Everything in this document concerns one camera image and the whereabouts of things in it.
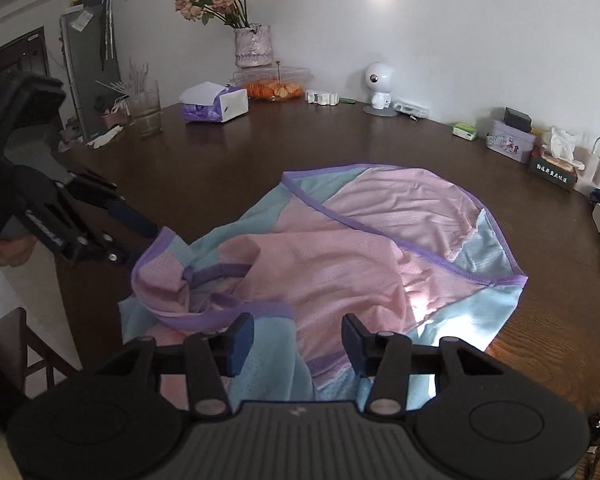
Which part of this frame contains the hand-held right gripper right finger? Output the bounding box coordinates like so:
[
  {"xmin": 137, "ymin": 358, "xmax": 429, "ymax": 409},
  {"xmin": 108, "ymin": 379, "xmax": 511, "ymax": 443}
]
[{"xmin": 341, "ymin": 313, "xmax": 507, "ymax": 416}]

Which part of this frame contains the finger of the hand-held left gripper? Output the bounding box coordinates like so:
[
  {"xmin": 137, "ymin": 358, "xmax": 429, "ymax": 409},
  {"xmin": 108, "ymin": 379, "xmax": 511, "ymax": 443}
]
[
  {"xmin": 73, "ymin": 229, "xmax": 132, "ymax": 267},
  {"xmin": 66, "ymin": 170, "xmax": 160, "ymax": 240}
]

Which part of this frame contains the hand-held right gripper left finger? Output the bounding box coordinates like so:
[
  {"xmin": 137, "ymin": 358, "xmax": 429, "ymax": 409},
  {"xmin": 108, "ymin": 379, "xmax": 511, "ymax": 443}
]
[{"xmin": 94, "ymin": 312, "xmax": 255, "ymax": 422}]

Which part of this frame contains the pink blue purple garment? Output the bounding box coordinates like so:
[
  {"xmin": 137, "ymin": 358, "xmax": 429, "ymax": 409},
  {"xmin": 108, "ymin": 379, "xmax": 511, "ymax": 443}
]
[{"xmin": 117, "ymin": 162, "xmax": 530, "ymax": 407}]

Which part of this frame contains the person's left hand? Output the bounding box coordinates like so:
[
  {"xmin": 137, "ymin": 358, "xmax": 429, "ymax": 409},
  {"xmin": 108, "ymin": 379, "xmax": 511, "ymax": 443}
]
[{"xmin": 0, "ymin": 180, "xmax": 39, "ymax": 270}]

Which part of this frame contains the white crumpled cloth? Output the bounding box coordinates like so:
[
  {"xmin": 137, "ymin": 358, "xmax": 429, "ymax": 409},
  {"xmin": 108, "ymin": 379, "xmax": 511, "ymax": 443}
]
[{"xmin": 86, "ymin": 126, "xmax": 127, "ymax": 149}]

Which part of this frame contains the small potted plant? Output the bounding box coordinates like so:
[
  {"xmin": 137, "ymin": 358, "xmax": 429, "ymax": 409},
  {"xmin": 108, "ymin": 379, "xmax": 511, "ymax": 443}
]
[{"xmin": 94, "ymin": 94, "xmax": 132, "ymax": 130}]

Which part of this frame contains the glass jar with sticks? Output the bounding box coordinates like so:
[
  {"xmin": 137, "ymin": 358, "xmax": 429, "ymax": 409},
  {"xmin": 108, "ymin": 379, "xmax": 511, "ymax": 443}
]
[{"xmin": 125, "ymin": 60, "xmax": 164, "ymax": 139}]

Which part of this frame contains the dark wooden door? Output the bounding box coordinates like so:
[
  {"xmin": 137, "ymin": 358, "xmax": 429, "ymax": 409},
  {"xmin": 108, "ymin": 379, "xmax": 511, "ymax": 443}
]
[{"xmin": 0, "ymin": 26, "xmax": 49, "ymax": 116}]

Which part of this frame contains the dark wooden chair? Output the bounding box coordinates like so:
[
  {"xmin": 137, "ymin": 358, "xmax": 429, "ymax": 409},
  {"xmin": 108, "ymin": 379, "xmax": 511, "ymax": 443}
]
[{"xmin": 0, "ymin": 307, "xmax": 79, "ymax": 402}]

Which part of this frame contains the grey refrigerator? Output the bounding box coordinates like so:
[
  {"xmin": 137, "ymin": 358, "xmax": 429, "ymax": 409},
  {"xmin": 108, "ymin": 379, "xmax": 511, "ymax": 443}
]
[{"xmin": 59, "ymin": 0, "xmax": 125, "ymax": 144}]

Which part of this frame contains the purple white tissue pack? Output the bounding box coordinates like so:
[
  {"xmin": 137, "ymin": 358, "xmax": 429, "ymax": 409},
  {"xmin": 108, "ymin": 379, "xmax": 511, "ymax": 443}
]
[{"xmin": 179, "ymin": 82, "xmax": 250, "ymax": 125}]

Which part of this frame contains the clear plastic fruit container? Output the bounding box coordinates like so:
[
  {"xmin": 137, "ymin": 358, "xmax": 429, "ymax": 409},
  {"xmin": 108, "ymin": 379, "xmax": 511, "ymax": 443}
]
[{"xmin": 232, "ymin": 61, "xmax": 315, "ymax": 103}]

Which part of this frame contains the pale purple flower vase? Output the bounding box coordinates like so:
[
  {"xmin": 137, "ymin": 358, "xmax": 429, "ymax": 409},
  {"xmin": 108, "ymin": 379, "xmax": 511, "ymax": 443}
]
[{"xmin": 234, "ymin": 23, "xmax": 273, "ymax": 69}]

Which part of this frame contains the small white gadget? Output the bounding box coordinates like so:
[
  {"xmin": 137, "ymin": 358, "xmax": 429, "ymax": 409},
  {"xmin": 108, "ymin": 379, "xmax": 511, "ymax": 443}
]
[{"xmin": 305, "ymin": 90, "xmax": 339, "ymax": 107}]

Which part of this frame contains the white flat device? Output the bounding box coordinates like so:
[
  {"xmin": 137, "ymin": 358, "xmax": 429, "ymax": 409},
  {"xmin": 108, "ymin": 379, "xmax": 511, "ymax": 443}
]
[{"xmin": 392, "ymin": 101, "xmax": 430, "ymax": 120}]

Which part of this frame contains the floral tin box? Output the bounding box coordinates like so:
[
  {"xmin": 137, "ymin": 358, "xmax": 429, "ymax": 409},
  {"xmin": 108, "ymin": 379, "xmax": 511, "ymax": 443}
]
[{"xmin": 485, "ymin": 119, "xmax": 537, "ymax": 164}]

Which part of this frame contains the black tissue box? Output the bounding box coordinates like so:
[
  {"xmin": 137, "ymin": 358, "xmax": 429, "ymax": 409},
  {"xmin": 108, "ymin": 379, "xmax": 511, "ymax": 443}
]
[{"xmin": 527, "ymin": 127, "xmax": 579, "ymax": 192}]

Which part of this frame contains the small black box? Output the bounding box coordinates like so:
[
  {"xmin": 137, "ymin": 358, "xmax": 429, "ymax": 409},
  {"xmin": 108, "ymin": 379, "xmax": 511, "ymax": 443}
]
[{"xmin": 503, "ymin": 107, "xmax": 533, "ymax": 132}]

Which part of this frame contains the white round-headed robot camera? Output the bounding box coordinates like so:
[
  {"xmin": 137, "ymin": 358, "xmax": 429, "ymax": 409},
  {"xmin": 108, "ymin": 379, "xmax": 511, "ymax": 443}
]
[{"xmin": 362, "ymin": 61, "xmax": 397, "ymax": 117}]

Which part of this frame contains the white bag with handle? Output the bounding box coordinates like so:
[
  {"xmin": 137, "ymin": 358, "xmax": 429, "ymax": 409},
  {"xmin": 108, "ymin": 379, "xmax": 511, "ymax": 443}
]
[{"xmin": 578, "ymin": 135, "xmax": 600, "ymax": 198}]

